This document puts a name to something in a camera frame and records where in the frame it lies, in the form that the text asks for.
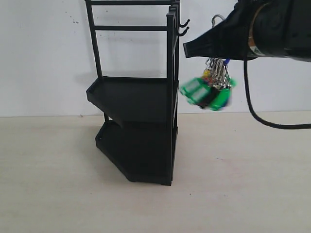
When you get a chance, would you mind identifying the black two-tier metal rack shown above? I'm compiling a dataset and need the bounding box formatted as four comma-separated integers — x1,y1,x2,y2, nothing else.
85,0,189,186

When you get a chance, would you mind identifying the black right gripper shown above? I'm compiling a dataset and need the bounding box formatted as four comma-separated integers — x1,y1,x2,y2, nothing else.
183,0,261,60

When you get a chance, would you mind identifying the colourful key tag bunch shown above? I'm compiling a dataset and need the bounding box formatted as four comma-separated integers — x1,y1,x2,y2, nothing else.
179,14,238,112

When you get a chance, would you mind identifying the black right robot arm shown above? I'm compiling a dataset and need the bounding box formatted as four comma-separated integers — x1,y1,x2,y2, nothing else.
223,0,311,62

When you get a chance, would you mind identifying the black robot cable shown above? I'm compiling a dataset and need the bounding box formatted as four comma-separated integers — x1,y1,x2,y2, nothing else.
243,59,311,130

